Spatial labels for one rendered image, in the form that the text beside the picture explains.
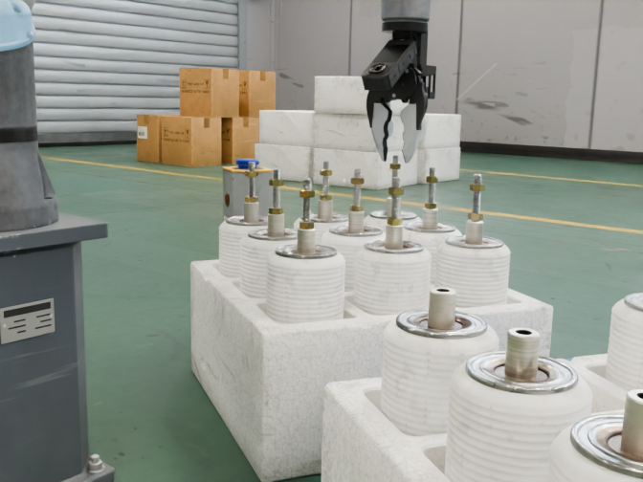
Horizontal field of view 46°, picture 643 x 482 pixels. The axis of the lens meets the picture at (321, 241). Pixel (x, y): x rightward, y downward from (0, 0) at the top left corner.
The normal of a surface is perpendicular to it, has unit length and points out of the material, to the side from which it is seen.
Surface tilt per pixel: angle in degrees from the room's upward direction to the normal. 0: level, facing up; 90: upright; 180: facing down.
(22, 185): 72
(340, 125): 90
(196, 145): 90
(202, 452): 0
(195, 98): 90
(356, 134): 90
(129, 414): 0
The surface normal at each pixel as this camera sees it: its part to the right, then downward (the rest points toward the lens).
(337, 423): -0.95, 0.04
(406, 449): 0.02, -0.98
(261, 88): 0.74, 0.15
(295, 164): -0.63, 0.13
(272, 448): 0.36, 0.18
